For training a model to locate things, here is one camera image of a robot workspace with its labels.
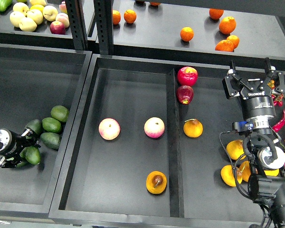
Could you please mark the black left tray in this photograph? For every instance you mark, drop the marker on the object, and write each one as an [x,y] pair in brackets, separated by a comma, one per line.
[32,81]

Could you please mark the black tray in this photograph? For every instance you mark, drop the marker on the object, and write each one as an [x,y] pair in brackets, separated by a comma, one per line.
[32,81]
[103,182]

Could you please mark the red chili pepper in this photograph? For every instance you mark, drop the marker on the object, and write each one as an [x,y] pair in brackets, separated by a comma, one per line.
[279,125]

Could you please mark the cherry tomato bunch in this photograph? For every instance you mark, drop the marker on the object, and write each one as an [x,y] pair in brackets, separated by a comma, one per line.
[277,97]

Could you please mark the pale yellow apple centre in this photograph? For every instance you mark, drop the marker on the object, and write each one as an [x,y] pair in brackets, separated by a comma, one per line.
[36,15]

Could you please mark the green avocado middle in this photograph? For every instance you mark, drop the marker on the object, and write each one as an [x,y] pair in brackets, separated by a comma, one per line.
[52,125]

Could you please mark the orange on shelf centre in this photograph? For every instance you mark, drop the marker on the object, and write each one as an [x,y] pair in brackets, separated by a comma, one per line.
[186,34]

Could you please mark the pink yellow apple left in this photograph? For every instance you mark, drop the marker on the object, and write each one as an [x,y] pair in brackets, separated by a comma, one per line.
[109,128]

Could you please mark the yellow pear far right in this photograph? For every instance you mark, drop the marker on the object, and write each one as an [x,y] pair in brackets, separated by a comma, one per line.
[271,172]

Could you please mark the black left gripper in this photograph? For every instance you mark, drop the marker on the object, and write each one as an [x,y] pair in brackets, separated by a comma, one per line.
[16,144]

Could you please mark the red apple on shelf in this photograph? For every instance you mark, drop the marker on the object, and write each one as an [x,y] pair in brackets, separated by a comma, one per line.
[57,27]

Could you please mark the dark red apple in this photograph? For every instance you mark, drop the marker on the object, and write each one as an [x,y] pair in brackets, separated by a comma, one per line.
[184,94]

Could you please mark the pale yellow apple left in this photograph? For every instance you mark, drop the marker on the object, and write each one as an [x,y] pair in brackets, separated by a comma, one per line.
[16,17]

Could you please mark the green avocado top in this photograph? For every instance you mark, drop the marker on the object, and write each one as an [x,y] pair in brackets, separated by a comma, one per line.
[60,113]

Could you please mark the pink yellow apple middle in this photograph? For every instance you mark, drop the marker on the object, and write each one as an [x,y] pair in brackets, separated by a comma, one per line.
[154,127]

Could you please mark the pink peach on shelf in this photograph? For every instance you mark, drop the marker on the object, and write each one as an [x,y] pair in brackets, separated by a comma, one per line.
[63,18]

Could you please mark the orange on shelf top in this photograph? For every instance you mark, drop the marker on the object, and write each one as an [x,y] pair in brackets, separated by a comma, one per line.
[215,14]

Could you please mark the dark green avocado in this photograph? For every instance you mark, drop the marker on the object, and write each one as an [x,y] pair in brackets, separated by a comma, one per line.
[32,155]

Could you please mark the black centre tray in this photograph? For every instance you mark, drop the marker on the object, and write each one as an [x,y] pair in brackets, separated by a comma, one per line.
[103,182]

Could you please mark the green avocado behind gripper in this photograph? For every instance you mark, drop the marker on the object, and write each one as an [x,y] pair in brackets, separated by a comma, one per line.
[36,126]

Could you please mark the pink yellow apple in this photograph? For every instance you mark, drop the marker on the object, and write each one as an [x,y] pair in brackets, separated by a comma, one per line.
[154,127]
[109,128]

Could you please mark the orange on shelf small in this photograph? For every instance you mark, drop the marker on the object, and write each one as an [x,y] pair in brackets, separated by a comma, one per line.
[234,39]

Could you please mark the bright red apple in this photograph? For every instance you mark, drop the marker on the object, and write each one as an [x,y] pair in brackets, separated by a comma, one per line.
[187,76]

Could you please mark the large orange on shelf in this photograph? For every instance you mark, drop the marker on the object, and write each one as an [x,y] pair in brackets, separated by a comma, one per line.
[227,25]

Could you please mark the yellow pear right lower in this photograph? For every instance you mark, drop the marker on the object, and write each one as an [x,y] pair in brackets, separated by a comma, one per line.
[228,176]

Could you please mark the pale yellow apple front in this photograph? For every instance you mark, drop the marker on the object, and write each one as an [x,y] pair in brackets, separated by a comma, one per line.
[27,24]

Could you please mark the orange on shelf lower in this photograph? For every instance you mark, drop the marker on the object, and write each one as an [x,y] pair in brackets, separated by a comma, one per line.
[225,45]

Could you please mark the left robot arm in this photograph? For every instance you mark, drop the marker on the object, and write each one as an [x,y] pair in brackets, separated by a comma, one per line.
[4,139]

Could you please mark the yellow pear middle right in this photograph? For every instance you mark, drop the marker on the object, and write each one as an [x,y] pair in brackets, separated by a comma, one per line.
[245,171]

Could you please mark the yellow pear right upper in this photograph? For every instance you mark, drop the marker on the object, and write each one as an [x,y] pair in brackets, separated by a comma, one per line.
[235,149]

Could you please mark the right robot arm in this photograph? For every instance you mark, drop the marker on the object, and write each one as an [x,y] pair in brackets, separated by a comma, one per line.
[261,143]

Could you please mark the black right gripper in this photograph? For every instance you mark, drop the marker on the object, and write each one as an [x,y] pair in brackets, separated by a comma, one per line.
[255,94]

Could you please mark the black shelf post left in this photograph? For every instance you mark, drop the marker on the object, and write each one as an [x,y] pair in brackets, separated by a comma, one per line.
[77,24]

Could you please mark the green avocado far left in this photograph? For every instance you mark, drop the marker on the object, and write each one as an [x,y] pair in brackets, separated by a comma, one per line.
[22,154]

